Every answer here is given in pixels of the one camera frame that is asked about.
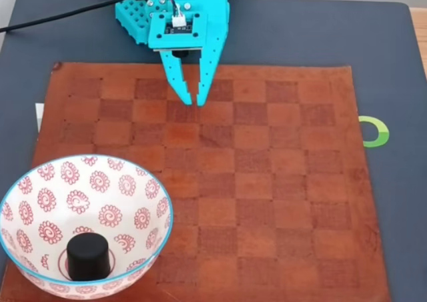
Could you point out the black cylinder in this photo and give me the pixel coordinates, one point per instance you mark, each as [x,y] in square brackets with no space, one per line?
[88,258]

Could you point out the white bowl red flower pattern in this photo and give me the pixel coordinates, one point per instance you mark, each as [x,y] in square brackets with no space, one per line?
[83,198]

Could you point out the brown chessboard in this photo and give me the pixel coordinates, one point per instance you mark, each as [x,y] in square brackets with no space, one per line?
[250,182]

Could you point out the white paper piece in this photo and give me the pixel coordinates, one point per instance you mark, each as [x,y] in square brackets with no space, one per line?
[39,113]

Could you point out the dark grey desk mat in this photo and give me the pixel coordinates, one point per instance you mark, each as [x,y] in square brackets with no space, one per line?
[400,198]

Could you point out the turquoise camera mount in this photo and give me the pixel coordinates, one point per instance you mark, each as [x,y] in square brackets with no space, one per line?
[160,38]

